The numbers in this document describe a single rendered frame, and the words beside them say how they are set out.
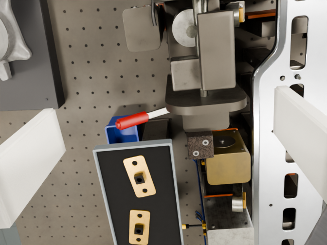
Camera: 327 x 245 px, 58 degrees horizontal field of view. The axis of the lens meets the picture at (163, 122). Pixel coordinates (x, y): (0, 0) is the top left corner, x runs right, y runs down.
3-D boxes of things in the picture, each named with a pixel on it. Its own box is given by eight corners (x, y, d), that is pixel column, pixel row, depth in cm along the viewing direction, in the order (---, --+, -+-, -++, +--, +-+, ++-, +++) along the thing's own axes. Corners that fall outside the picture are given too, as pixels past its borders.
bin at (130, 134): (144, 142, 102) (141, 155, 94) (116, 145, 103) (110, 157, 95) (139, 113, 98) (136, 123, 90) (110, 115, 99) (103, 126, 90)
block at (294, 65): (265, 59, 90) (304, 83, 63) (242, 61, 90) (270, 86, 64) (266, 45, 88) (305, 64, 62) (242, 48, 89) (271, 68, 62)
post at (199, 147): (199, 96, 95) (214, 158, 58) (183, 98, 96) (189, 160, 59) (197, 81, 93) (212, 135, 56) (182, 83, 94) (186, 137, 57)
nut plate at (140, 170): (156, 192, 55) (156, 196, 54) (137, 197, 55) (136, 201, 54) (143, 154, 52) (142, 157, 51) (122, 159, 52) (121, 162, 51)
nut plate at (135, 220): (147, 244, 59) (147, 248, 58) (129, 242, 59) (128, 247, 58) (150, 210, 56) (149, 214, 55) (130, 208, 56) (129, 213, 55)
